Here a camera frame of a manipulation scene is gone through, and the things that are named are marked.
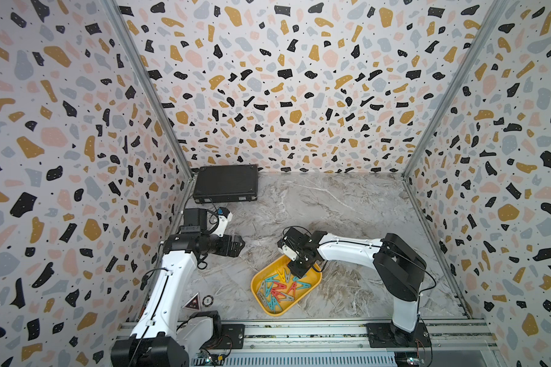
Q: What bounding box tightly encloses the red clothespin in box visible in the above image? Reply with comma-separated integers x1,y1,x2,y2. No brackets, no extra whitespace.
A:
269,283,287,298

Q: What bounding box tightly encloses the aluminium corner post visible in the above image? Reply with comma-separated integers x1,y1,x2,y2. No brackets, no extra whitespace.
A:
98,0,194,180
401,0,511,180

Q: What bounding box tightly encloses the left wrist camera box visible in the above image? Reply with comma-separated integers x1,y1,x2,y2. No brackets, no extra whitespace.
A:
211,206,233,237

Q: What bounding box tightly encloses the teal clothespin in box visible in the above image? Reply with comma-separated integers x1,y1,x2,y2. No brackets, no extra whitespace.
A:
263,275,282,285
289,281,312,291

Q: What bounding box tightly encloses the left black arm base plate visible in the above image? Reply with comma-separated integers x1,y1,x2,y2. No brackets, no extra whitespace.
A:
202,324,245,351

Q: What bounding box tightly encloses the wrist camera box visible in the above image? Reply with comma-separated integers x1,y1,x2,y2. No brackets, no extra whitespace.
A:
277,226,312,260
211,206,233,237

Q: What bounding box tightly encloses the right aluminium corner post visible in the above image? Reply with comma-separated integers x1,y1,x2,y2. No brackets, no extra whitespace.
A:
401,0,511,180

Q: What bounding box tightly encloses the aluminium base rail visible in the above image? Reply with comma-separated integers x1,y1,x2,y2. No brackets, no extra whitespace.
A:
118,317,499,367

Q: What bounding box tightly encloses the round black sticker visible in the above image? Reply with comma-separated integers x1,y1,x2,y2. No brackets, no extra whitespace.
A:
202,295,214,307

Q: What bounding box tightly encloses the black flat case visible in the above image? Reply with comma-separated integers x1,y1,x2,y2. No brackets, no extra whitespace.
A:
193,165,259,204

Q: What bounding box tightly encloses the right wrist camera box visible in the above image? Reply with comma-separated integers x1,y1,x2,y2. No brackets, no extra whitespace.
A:
277,226,312,260

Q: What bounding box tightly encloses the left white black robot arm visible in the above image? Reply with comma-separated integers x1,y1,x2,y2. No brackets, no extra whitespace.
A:
111,232,245,366

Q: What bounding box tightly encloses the yellow plastic storage box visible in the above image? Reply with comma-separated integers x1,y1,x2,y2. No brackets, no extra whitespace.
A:
250,255,322,317

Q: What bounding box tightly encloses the triangular warning sticker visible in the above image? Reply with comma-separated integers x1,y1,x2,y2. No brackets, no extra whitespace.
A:
183,293,201,311

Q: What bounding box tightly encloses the left aluminium corner post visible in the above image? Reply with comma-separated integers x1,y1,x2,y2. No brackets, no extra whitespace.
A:
98,0,194,180

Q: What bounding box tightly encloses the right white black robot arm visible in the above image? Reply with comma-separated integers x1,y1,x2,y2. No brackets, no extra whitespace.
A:
277,228,427,347

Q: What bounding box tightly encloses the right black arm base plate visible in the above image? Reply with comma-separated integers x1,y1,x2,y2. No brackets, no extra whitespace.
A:
365,320,431,349

